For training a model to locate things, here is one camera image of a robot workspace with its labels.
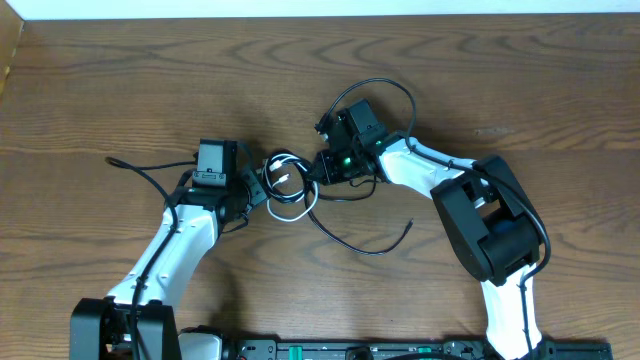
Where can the white back wall board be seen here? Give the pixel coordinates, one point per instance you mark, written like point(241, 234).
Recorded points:
point(152, 9)

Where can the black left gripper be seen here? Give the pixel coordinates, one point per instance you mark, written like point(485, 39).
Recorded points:
point(254, 179)

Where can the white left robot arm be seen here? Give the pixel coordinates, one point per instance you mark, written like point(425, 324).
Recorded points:
point(136, 319)

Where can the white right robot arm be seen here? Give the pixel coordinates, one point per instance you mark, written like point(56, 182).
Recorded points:
point(494, 231)

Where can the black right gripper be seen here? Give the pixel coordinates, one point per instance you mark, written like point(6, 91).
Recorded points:
point(325, 162)

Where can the brown cardboard sheet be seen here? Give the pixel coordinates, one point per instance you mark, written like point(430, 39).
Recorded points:
point(11, 27)

